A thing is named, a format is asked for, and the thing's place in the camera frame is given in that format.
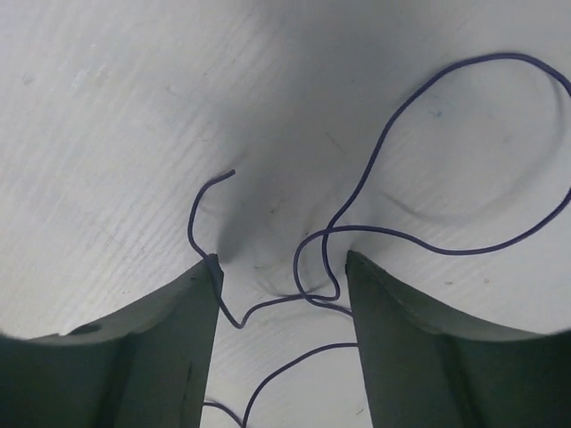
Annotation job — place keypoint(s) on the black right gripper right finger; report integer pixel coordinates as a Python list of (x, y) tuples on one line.
[(427, 364)]

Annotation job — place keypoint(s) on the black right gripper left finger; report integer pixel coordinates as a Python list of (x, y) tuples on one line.
[(145, 365)]

